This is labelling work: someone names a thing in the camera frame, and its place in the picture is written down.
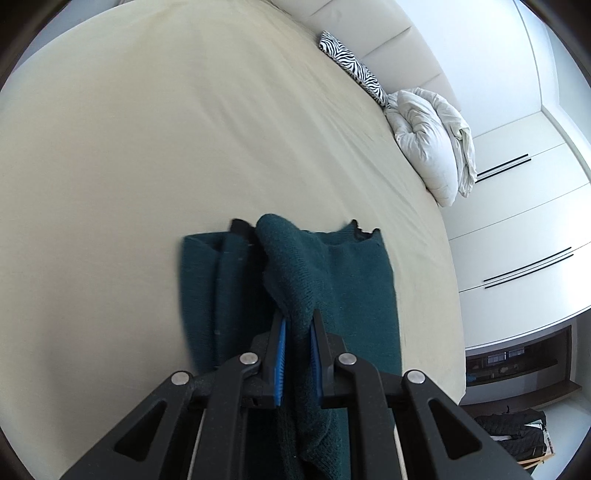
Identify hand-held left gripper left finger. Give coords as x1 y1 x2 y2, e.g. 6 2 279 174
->
60 314 288 480

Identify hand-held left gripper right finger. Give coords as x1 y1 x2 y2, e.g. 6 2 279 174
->
310 309 534 480

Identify dark green knit sweater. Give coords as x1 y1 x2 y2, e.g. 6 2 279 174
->
180 213 402 480

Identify dark wooden shelf unit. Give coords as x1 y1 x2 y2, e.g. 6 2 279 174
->
464 323 583 407

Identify dark clothing pile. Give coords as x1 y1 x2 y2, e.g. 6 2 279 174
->
473 408 548 439

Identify white folded duvet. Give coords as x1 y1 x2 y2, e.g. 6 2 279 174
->
384 88 478 208

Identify bed with beige sheet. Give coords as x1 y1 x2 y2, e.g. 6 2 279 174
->
0 0 467 480

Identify zebra print pillow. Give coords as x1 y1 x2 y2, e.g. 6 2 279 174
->
318 31 391 108

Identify cream padded headboard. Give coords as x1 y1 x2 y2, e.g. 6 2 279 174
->
272 0 460 112

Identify white wardrobe with black handles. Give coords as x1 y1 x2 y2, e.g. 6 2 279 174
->
438 0 591 352

